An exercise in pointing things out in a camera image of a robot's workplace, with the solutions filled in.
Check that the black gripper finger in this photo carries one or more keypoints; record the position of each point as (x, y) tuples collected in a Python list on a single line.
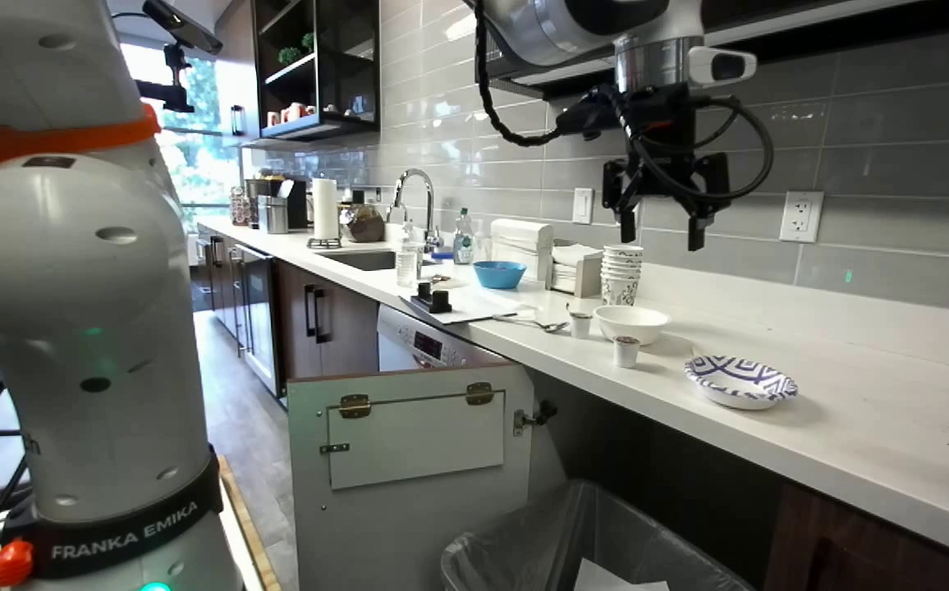
[(701, 223), (624, 215)]

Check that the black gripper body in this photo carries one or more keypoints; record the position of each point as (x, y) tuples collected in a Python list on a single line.
[(665, 135)]

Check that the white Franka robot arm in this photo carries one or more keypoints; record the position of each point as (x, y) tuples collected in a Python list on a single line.
[(80, 284)]

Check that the white shallow bowl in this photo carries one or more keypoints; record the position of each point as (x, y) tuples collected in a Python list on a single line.
[(634, 319)]

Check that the small white coffee pod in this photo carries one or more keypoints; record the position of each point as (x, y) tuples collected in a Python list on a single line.
[(584, 321), (628, 351)]

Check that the blue bowl with candies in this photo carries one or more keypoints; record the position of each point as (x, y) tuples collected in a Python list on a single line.
[(502, 278)]

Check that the blue patterned paper bowl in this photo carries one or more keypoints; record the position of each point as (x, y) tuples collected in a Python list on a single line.
[(741, 380)]

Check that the brown coffee jar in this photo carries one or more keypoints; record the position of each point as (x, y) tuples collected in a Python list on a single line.
[(362, 223)]

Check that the dark coffee machine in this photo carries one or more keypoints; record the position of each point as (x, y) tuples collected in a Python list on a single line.
[(277, 209)]

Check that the stack of printed paper cups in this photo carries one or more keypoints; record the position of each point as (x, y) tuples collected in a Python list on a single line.
[(622, 278)]

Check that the large white napkin stack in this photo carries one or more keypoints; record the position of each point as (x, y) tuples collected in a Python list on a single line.
[(516, 241)]

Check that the dish soap bottle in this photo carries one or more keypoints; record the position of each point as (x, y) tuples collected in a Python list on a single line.
[(463, 245)]

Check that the white flat sheet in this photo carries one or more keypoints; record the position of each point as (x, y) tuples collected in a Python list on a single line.
[(479, 314)]

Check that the chrome gooseneck faucet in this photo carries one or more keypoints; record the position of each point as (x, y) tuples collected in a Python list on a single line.
[(433, 215)]

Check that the black plastic holder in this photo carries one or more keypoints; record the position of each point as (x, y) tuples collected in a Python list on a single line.
[(433, 298)]

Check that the clear water bottle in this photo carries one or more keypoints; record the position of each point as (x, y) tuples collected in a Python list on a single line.
[(409, 258)]

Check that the built-in dishwasher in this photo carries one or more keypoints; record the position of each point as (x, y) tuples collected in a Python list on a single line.
[(403, 344)]

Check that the kitchen sink basin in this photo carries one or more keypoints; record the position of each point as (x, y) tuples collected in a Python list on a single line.
[(368, 259)]

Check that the white paper towel roll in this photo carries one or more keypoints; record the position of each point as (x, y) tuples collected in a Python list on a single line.
[(325, 215)]

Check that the grey trash bin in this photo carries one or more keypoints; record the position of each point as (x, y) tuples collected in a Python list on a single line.
[(539, 546)]

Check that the brown base cabinet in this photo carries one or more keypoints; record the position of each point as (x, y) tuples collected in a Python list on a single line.
[(844, 560)]

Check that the white paper in bin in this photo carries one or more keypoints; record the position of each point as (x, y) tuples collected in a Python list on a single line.
[(607, 580)]

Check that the open under-counter cabinet door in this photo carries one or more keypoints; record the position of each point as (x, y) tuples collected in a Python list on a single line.
[(409, 525)]

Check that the white light switch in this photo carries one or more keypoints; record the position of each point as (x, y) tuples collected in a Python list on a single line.
[(584, 204)]

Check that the white wall outlet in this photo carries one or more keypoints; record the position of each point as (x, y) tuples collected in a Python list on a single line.
[(803, 216)]

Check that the dark wall shelf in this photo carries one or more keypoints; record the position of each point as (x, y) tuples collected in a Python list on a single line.
[(823, 27)]

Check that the dark open wall cabinet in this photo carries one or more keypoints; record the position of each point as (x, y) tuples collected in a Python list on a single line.
[(355, 35)]

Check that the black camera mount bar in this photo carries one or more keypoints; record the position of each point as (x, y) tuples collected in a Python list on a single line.
[(183, 25)]

